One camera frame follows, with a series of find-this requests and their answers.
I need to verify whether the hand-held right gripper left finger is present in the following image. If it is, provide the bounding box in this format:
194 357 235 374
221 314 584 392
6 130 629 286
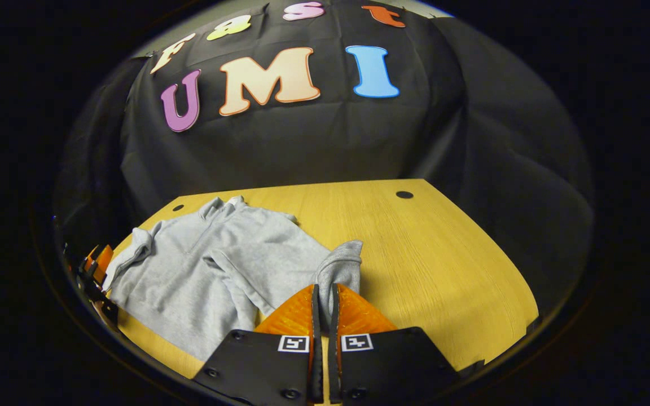
192 284 324 406

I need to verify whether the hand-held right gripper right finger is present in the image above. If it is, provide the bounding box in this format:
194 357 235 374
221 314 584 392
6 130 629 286
328 282 462 405

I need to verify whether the grey sweatshirt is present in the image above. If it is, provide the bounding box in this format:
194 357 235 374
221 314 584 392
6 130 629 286
102 196 363 361

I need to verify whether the black backdrop cloth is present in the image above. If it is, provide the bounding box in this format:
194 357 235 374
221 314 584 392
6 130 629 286
54 0 595 316

